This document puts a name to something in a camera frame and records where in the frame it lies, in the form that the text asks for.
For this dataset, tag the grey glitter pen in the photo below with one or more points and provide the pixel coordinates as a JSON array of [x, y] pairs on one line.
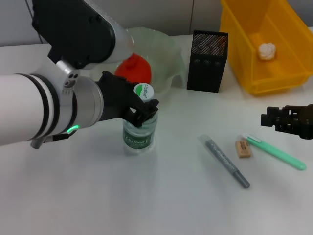
[[223, 160]]

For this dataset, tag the green glass fruit bowl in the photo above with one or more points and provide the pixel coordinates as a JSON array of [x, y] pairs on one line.
[[168, 61]]

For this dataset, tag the tan rectangular eraser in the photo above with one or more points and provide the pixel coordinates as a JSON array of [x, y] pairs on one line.
[[243, 149]]

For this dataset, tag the mint green retractable pen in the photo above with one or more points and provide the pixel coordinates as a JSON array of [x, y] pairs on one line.
[[274, 153]]

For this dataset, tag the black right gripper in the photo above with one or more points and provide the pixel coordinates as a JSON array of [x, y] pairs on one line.
[[308, 122]]

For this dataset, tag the clear water bottle green label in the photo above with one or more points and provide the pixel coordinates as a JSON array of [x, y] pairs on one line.
[[139, 139]]

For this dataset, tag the yellow plastic storage bin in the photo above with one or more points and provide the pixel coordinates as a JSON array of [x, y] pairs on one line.
[[281, 36]]

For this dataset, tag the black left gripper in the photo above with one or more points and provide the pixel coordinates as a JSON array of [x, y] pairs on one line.
[[115, 100]]

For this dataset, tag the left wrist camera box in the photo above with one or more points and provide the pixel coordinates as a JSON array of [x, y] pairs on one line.
[[73, 31]]

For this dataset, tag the red tomato-shaped object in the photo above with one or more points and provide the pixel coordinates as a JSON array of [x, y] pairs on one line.
[[139, 71]]

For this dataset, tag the black mesh pen holder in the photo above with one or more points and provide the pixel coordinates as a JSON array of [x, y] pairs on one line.
[[205, 73]]

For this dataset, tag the white paper ball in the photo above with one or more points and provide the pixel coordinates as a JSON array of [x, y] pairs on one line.
[[267, 51]]

